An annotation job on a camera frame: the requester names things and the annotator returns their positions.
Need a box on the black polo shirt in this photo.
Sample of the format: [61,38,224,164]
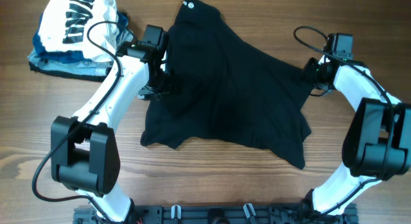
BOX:
[140,0,312,169]

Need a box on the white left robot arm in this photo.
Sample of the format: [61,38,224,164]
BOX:
[51,40,172,223]

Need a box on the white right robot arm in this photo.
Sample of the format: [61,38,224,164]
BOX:
[296,57,410,221]

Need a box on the light blue denim garment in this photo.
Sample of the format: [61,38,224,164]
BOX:
[28,22,134,77]

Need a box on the black folded garment under pile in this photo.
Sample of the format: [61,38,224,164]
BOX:
[28,62,106,82]

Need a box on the blue folded garment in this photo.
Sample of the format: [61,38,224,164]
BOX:
[33,12,128,64]

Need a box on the white shirt with black print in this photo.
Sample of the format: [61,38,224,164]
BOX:
[38,0,119,62]

